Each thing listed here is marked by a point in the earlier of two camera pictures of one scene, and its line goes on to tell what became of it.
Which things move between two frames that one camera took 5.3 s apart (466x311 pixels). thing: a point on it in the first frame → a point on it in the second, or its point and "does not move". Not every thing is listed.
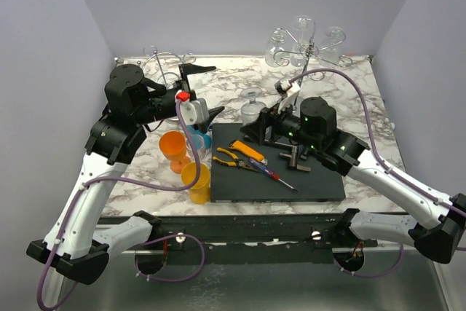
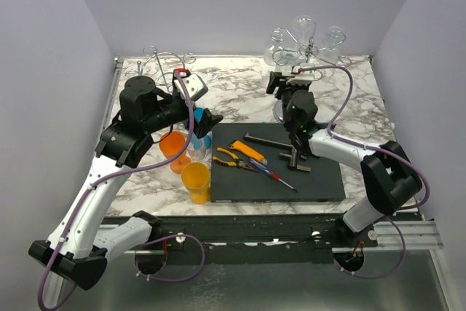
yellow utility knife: [248, 151] does not move
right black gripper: [268, 117] → [283, 87]
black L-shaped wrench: [293, 156] does not move
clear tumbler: [331, 45] does not move
